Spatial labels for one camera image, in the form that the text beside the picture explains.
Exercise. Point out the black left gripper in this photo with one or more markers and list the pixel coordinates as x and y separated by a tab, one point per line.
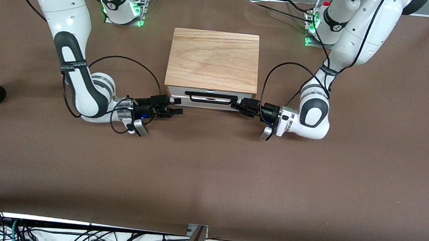
268	112

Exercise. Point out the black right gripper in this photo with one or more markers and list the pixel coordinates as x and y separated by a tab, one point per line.
143	106

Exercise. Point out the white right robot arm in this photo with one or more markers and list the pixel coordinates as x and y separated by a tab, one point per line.
70	9

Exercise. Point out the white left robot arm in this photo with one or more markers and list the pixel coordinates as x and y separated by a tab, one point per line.
362	36

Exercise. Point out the wooden drawer cabinet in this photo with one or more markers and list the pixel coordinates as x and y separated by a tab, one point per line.
213	59

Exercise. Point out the brown table cloth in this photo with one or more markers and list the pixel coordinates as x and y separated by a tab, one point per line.
210	174

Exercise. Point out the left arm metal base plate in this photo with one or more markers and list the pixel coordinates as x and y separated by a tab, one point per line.
309	38

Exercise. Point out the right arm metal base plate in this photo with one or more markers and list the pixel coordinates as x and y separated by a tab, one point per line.
143	13

